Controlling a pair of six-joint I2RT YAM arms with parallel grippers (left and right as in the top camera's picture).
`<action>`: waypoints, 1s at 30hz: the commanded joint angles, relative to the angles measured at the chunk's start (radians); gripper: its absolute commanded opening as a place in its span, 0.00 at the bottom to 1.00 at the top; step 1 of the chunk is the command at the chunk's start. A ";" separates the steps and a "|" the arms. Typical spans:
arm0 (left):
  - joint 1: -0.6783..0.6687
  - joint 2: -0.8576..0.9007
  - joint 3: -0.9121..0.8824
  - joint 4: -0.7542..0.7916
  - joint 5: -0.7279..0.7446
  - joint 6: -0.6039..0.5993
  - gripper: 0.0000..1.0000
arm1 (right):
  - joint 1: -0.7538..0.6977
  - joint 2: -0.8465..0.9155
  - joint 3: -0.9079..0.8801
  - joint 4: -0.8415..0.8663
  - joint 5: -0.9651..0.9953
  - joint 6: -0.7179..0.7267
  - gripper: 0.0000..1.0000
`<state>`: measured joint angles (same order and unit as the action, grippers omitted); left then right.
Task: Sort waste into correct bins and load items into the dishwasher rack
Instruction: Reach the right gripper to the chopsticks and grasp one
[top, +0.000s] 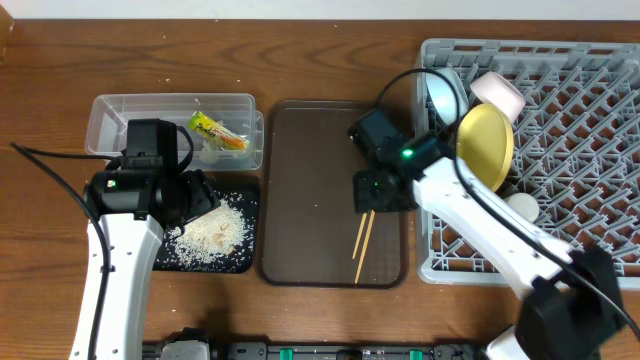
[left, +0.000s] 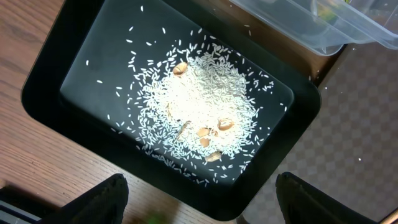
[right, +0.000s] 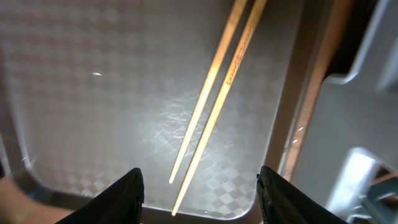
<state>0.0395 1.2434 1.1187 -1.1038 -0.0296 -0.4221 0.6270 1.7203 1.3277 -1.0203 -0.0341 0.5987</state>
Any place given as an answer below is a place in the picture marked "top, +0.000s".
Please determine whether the pile of white rice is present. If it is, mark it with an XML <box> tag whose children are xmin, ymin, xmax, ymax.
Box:
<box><xmin>167</xmin><ymin>192</ymin><xmax>256</xmax><ymax>271</ymax></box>

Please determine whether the dark brown serving tray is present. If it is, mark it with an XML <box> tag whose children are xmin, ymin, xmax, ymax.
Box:
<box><xmin>256</xmin><ymin>100</ymin><xmax>408</xmax><ymax>289</ymax></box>

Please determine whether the clear plastic bin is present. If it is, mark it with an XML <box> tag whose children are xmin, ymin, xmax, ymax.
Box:
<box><xmin>85</xmin><ymin>93</ymin><xmax>264</xmax><ymax>172</ymax></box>

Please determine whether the black plastic tray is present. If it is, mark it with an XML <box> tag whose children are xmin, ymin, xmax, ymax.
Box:
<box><xmin>152</xmin><ymin>174</ymin><xmax>260</xmax><ymax>274</ymax></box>

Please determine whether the wooden chopstick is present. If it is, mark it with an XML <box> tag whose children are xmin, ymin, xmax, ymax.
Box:
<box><xmin>354</xmin><ymin>210</ymin><xmax>376</xmax><ymax>284</ymax></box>
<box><xmin>352</xmin><ymin>212</ymin><xmax>368</xmax><ymax>260</ymax></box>

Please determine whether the light blue bowl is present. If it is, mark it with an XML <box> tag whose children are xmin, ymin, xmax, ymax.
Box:
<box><xmin>425</xmin><ymin>68</ymin><xmax>469</xmax><ymax>125</ymax></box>

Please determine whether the white bowl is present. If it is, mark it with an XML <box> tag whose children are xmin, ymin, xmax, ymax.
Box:
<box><xmin>470</xmin><ymin>71</ymin><xmax>525</xmax><ymax>123</ymax></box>

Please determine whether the yellow plate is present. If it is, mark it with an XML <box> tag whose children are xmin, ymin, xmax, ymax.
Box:
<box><xmin>456</xmin><ymin>104</ymin><xmax>514</xmax><ymax>192</ymax></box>

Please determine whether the green orange snack wrapper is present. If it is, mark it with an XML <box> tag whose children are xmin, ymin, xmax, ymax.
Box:
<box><xmin>188</xmin><ymin>111</ymin><xmax>248</xmax><ymax>151</ymax></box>

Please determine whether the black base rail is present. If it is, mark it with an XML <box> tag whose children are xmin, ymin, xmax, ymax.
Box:
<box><xmin>142</xmin><ymin>328</ymin><xmax>485</xmax><ymax>360</ymax></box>

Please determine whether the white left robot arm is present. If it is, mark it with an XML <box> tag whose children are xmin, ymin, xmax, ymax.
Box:
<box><xmin>70</xmin><ymin>170</ymin><xmax>219</xmax><ymax>359</ymax></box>

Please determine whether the white green cup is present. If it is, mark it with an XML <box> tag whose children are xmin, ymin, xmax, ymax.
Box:
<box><xmin>504</xmin><ymin>193</ymin><xmax>540</xmax><ymax>222</ymax></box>

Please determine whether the grey dishwasher rack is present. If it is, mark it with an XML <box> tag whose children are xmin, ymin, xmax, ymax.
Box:
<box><xmin>416</xmin><ymin>38</ymin><xmax>639</xmax><ymax>290</ymax></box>

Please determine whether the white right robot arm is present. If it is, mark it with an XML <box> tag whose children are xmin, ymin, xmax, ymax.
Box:
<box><xmin>349</xmin><ymin>132</ymin><xmax>639</xmax><ymax>359</ymax></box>

